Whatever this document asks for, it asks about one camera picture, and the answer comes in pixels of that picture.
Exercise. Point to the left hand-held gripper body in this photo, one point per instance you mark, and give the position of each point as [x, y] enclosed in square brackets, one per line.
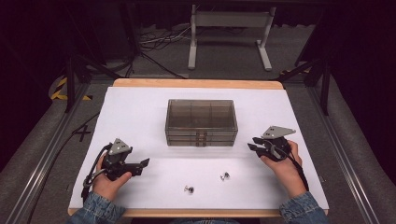
[117, 152]

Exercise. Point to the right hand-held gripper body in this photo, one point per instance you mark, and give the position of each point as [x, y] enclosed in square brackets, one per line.
[278, 143]

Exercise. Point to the white metal stand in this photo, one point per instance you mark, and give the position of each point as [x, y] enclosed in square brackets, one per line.
[230, 19]

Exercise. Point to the person's left hand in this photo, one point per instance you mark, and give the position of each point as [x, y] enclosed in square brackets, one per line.
[107, 186]

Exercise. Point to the black metal stand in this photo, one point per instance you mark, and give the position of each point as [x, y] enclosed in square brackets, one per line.
[325, 87]
[71, 84]

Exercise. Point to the white table sheet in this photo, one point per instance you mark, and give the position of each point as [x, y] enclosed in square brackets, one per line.
[146, 109]

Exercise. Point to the transparent drawer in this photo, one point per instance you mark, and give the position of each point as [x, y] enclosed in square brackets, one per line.
[183, 133]

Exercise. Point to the person's jeans lap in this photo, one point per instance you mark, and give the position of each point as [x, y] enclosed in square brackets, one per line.
[204, 221]

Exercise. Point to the person's right hand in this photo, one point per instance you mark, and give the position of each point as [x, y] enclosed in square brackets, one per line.
[285, 175]

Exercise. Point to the smoky transparent drawer box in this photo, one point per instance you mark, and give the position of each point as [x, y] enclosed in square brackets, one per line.
[200, 118]

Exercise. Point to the aluminium floor rail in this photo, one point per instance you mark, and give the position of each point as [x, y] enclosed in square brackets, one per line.
[46, 155]
[342, 155]

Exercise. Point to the small screw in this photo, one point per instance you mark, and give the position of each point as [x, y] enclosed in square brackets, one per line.
[189, 188]
[224, 176]

